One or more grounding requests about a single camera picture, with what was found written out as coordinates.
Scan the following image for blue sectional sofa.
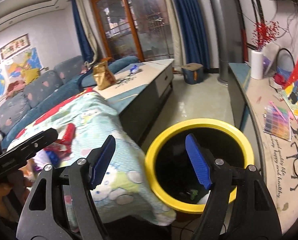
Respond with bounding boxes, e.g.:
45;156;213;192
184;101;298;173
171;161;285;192
0;55;141;151

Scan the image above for round black wire frame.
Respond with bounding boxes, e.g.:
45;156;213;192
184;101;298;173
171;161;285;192
276;48;295;81

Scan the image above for yellow rimmed trash bin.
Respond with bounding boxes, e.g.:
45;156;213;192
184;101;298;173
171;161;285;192
144;118;255;214

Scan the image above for lavender foam net bundle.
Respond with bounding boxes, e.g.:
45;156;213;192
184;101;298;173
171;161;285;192
33;149;52;172

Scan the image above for tv console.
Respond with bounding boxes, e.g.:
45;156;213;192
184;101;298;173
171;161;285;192
227;62;298;234

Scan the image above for coffee table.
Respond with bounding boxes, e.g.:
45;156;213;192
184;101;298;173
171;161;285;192
93;59;174;145

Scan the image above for framed calligraphy right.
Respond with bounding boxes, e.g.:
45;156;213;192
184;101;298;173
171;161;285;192
0;34;30;60

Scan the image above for colour swatch pad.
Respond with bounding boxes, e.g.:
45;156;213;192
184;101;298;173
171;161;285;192
263;101;291;141

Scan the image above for red berry branches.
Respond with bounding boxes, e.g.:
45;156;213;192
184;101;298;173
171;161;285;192
252;21;279;51

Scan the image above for blue curtain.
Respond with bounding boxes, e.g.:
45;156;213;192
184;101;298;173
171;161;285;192
173;0;210;69
71;0;95;63

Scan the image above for blue plastic bag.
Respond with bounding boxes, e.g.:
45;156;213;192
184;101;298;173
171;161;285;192
45;150;60;167

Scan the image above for china map poster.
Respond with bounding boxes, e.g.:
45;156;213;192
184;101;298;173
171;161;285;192
4;48;42;79

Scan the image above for left blue curtain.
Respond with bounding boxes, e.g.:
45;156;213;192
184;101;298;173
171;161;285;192
71;0;95;63

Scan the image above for green black snack wrapper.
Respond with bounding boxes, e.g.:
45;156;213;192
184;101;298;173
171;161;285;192
179;189;199;203

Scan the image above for pink folded clothes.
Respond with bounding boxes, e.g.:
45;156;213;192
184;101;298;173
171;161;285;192
6;80;26;99

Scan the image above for red plastic bag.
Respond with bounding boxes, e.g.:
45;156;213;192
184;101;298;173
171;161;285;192
61;123;76;145

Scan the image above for right blue curtain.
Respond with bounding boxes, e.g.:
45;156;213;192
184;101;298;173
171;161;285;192
173;0;210;69

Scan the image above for silver tower air conditioner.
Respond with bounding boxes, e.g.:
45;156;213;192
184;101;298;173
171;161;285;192
210;0;243;85

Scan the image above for wooden glass sliding door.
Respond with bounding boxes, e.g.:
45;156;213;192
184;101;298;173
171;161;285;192
91;0;174;61

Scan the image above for gold paper bag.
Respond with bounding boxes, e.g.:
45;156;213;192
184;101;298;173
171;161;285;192
93;61;117;90

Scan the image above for yellow cushion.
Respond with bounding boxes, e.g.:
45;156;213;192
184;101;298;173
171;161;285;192
21;68;40;85

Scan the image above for blue white wrapper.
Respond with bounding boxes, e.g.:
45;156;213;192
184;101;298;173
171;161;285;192
130;64;139;75

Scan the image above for hello kitty blanket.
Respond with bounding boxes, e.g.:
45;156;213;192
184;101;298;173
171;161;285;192
8;89;176;226

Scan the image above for small dark storage box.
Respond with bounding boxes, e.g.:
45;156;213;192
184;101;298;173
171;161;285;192
182;63;204;85

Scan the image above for left hand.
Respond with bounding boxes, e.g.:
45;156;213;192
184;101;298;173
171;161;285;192
0;163;33;222

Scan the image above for white vase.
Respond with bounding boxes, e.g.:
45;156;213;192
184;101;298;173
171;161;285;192
250;50;263;80

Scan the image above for red printed snack wrapper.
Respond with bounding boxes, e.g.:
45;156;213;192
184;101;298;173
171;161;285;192
44;140;72;156

